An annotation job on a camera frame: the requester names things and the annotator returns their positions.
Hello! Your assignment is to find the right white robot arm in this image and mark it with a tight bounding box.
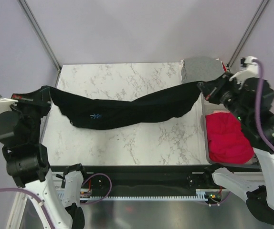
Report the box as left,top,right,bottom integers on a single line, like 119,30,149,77
197,73,274,226

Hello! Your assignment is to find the aluminium frame post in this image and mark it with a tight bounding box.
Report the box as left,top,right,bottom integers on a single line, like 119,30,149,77
17,0,63,72
226,0,271,69

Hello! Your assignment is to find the right aluminium frame post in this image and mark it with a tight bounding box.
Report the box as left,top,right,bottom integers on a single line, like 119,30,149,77
226,0,271,69

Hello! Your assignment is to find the left aluminium frame post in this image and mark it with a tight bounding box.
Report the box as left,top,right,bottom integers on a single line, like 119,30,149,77
17,0,63,72

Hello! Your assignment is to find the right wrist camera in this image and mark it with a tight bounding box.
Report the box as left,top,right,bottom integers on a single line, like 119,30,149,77
229,56,259,85

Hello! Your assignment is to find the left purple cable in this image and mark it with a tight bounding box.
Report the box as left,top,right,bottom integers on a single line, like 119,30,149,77
0,187,56,229

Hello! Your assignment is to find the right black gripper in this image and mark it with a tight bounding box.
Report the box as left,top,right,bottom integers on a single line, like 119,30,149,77
199,71,252,125

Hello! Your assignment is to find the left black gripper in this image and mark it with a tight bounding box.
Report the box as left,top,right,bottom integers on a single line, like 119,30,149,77
9,84,51,141

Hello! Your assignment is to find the slotted white cable duct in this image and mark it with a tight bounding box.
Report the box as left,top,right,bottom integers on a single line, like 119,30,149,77
55,188,228,200

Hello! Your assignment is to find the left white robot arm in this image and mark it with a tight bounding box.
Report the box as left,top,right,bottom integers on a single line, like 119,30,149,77
0,86,89,229

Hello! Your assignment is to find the folded grey t-shirt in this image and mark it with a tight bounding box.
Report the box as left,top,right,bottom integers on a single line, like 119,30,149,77
181,56,225,84

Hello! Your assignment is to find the black t-shirt blue logo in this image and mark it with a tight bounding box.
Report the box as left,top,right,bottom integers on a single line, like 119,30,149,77
50,82,200,130

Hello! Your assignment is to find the clear plastic bin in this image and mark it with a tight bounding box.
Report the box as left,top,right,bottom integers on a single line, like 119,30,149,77
200,94,260,168

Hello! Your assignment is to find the magenta t-shirt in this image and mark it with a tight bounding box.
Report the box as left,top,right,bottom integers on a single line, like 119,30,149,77
206,112,254,164

